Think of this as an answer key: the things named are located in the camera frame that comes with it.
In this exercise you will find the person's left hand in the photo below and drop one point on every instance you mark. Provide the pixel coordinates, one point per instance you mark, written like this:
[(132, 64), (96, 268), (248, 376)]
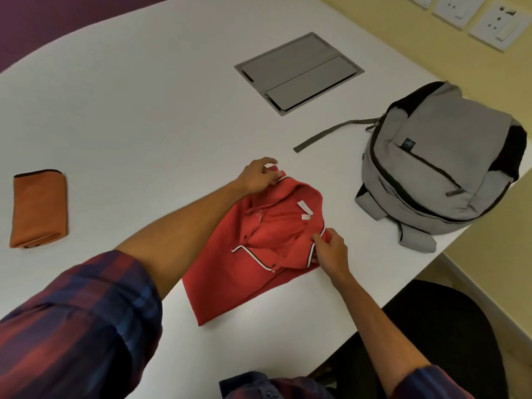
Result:
[(254, 177)]

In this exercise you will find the person's right hand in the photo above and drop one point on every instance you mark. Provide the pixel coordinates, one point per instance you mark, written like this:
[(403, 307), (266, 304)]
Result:
[(336, 258)]

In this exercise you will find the person's left fingers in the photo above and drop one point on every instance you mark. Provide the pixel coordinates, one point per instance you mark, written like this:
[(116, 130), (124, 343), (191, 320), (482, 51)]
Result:
[(269, 162)]

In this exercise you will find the person's right thumb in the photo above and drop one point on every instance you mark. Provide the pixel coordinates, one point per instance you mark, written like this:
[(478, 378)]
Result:
[(319, 239)]

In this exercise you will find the red polo shirt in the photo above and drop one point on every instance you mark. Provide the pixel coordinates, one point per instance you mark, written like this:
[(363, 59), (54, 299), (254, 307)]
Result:
[(232, 278)]

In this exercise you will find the person's left forearm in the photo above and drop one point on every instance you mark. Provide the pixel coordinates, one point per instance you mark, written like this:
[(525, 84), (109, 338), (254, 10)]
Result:
[(183, 232)]

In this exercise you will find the person's right forearm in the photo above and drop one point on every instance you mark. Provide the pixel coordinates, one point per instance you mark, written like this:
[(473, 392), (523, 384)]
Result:
[(374, 328)]

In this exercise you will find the grey backpack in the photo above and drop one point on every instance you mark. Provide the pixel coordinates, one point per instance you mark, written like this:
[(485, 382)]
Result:
[(440, 162)]

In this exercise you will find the black office chair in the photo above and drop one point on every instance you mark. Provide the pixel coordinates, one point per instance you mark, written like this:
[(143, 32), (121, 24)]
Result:
[(440, 328)]

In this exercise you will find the orange folded cloth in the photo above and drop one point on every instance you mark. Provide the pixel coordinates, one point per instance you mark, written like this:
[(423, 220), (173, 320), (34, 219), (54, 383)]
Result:
[(38, 209)]

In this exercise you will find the red blue plaid shirt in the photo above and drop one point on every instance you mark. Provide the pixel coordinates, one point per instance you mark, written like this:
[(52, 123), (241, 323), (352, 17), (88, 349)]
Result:
[(79, 328)]

